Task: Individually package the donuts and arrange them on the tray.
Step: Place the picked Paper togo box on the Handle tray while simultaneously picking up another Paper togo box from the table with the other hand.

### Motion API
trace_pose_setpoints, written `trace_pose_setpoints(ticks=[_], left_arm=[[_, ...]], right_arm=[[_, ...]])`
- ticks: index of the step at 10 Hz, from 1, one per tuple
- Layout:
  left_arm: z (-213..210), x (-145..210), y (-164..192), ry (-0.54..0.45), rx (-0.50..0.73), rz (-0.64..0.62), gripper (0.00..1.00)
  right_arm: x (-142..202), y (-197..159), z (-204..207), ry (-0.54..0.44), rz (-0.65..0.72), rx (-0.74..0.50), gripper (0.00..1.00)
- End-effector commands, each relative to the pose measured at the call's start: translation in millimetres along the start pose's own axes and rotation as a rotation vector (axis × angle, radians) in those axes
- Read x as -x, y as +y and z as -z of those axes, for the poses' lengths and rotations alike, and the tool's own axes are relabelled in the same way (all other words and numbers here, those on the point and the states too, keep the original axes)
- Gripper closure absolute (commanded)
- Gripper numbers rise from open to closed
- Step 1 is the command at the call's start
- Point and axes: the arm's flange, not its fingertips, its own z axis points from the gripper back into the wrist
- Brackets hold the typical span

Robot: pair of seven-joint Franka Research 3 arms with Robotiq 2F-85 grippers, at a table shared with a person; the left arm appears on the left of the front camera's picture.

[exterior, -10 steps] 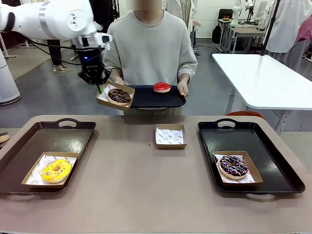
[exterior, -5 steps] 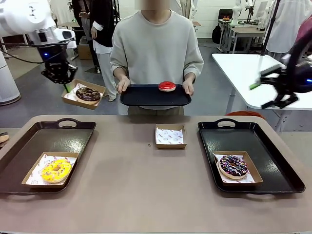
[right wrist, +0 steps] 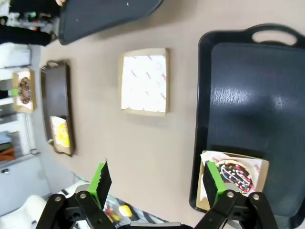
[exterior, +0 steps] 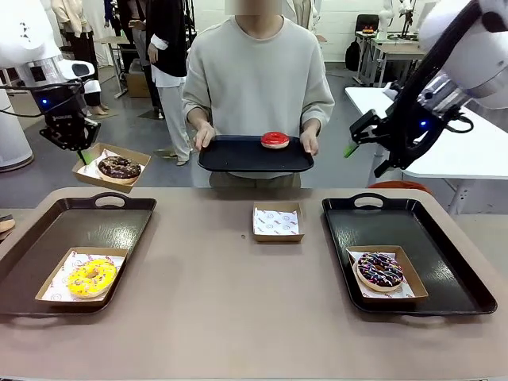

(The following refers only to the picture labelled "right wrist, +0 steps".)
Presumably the small yellow object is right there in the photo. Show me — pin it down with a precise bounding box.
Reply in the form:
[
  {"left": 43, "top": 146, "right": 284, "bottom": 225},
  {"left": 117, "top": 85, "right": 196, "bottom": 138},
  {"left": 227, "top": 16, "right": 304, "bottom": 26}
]
[{"left": 118, "top": 204, "right": 133, "bottom": 217}]

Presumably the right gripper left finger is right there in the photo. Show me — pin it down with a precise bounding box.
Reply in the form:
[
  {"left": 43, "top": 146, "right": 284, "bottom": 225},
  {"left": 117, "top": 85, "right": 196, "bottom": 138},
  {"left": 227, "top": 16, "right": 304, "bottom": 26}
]
[{"left": 42, "top": 156, "right": 120, "bottom": 229}]

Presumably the black serving tray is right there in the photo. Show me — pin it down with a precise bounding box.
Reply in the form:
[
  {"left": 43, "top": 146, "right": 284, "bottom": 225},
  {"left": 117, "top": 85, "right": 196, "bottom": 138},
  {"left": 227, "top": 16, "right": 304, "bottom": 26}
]
[{"left": 58, "top": 0, "right": 165, "bottom": 46}]

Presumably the black handled tray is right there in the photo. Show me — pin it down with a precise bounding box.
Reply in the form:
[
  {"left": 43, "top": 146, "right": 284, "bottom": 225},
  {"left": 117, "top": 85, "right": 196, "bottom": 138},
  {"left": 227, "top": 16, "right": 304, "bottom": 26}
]
[{"left": 189, "top": 23, "right": 305, "bottom": 229}]

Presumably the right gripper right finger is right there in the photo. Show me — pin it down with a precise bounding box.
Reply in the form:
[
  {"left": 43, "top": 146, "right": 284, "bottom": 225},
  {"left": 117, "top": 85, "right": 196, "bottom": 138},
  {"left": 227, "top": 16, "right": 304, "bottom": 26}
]
[{"left": 195, "top": 161, "right": 279, "bottom": 229}]

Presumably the chocolate glazed donut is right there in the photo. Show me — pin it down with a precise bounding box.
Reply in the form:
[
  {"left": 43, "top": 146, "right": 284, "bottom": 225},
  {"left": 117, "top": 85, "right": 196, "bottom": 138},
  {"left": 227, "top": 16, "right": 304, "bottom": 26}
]
[{"left": 18, "top": 76, "right": 33, "bottom": 105}]

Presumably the dark brown handled tray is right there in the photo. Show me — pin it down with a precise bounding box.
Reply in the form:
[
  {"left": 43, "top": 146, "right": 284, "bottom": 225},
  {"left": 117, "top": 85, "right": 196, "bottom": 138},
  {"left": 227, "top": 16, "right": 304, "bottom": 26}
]
[{"left": 40, "top": 59, "right": 76, "bottom": 157}]

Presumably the brown cardboard food box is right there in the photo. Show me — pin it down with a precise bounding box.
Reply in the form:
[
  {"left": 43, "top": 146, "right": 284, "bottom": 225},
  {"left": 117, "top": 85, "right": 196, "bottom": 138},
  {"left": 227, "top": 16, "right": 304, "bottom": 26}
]
[
  {"left": 118, "top": 47, "right": 171, "bottom": 117},
  {"left": 195, "top": 150, "right": 270, "bottom": 212},
  {"left": 11, "top": 68, "right": 38, "bottom": 114},
  {"left": 49, "top": 115, "right": 73, "bottom": 154}
]

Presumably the yellow sprinkled donut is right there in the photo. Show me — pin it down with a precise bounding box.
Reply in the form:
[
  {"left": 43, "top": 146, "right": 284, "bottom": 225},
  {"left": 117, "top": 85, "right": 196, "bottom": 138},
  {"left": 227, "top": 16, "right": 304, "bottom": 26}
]
[{"left": 55, "top": 119, "right": 70, "bottom": 146}]

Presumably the chocolate donut with coloured sprinkles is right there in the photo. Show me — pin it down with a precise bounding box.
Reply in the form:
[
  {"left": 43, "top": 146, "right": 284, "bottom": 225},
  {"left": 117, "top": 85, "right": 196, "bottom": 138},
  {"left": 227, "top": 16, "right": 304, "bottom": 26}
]
[{"left": 215, "top": 160, "right": 254, "bottom": 197}]

